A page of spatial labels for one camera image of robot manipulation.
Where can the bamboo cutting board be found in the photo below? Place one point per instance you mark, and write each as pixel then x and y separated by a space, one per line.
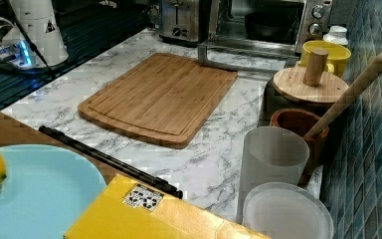
pixel 164 100

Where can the brown wooden utensil cup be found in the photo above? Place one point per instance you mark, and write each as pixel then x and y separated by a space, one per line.
pixel 300 122

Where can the clear container with lid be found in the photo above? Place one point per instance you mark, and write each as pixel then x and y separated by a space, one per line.
pixel 284 211

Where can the round wooden lid with knob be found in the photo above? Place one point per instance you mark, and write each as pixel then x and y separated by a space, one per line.
pixel 310 84

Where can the white capped bottle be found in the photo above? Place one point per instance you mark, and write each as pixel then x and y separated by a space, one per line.
pixel 336 35

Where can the yellow cardboard box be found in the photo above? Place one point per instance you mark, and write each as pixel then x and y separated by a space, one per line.
pixel 128 209

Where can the stainless steel toaster oven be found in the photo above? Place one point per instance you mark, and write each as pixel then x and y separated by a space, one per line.
pixel 278 27

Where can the frosted plastic cup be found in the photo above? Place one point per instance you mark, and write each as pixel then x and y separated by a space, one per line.
pixel 270 154

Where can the light blue plate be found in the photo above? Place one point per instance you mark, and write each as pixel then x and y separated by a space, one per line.
pixel 46 190

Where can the glass oven door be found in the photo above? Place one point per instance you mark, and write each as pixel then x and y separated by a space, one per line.
pixel 246 55

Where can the black pot under lid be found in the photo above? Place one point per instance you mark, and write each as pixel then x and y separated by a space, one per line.
pixel 273 101

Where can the wooden tray with black handle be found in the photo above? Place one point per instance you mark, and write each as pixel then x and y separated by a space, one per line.
pixel 15 132

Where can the yellow mug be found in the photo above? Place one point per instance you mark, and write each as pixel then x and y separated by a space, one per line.
pixel 338 56

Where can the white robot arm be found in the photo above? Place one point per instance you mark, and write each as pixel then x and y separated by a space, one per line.
pixel 31 36

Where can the wooden spatula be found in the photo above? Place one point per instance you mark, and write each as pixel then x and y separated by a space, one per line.
pixel 359 85

